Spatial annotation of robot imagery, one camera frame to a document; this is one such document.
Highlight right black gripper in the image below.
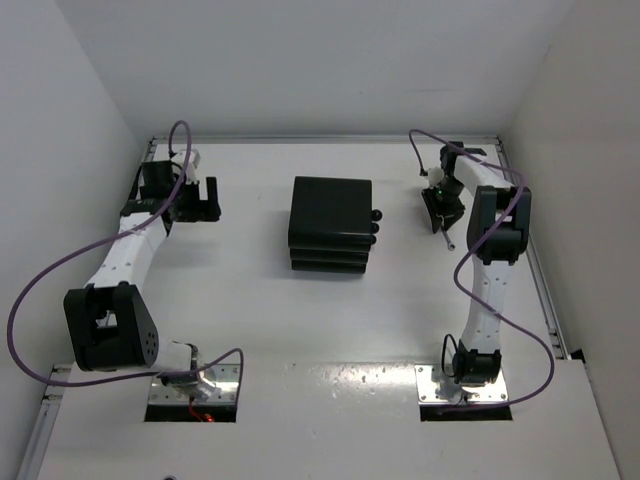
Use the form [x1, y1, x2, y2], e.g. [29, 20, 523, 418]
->
[423, 177, 467, 233]

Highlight black drawer cabinet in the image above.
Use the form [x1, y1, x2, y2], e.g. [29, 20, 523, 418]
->
[287, 176, 378, 275]

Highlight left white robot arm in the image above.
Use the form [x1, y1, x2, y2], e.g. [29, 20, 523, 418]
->
[63, 151, 221, 402]

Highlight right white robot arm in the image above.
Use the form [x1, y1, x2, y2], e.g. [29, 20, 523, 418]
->
[421, 142, 532, 386]

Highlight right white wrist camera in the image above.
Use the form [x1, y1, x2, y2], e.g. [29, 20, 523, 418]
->
[426, 167, 445, 188]

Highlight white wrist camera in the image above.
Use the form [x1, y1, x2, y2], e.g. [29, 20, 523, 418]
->
[426, 167, 445, 188]
[172, 149, 201, 184]

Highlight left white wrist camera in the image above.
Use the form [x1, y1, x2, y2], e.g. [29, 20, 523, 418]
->
[172, 149, 201, 184]

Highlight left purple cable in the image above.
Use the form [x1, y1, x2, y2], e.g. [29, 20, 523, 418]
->
[5, 120, 245, 389]

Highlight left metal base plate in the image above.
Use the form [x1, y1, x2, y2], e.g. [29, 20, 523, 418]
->
[148, 364, 240, 407]

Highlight metal base plate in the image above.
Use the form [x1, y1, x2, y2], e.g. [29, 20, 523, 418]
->
[148, 364, 240, 407]
[414, 364, 509, 407]

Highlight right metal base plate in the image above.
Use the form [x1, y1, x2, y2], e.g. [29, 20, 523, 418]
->
[414, 364, 509, 407]

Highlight aluminium rail frame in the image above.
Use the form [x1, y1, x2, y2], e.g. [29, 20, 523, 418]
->
[39, 136, 564, 479]

